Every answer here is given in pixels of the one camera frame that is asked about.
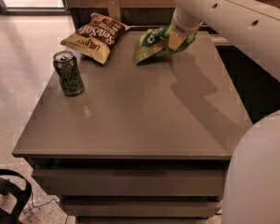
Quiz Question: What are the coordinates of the thin floor cable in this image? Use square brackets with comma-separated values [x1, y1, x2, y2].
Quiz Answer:
[21, 192, 69, 224]

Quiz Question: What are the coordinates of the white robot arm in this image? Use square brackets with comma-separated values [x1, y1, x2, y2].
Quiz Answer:
[172, 0, 280, 224]

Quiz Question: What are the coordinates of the brown chip bag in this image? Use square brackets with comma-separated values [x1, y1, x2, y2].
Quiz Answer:
[61, 13, 130, 64]

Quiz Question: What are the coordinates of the green rice chip bag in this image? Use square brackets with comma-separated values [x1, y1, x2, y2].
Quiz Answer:
[135, 25, 196, 64]

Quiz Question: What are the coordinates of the left metal bracket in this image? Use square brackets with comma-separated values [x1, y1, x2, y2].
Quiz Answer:
[107, 0, 121, 21]

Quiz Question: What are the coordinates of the green soda can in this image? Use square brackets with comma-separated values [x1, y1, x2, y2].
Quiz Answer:
[53, 50, 84, 96]

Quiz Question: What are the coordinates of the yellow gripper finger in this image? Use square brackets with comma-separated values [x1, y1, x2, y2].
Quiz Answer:
[169, 30, 186, 50]

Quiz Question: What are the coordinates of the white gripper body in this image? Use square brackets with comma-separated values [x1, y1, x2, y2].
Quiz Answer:
[171, 7, 203, 37]

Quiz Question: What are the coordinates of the black chair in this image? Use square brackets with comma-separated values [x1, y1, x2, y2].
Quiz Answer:
[0, 169, 32, 224]

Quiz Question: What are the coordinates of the grey drawer cabinet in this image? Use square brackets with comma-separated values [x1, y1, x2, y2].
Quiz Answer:
[13, 32, 251, 224]

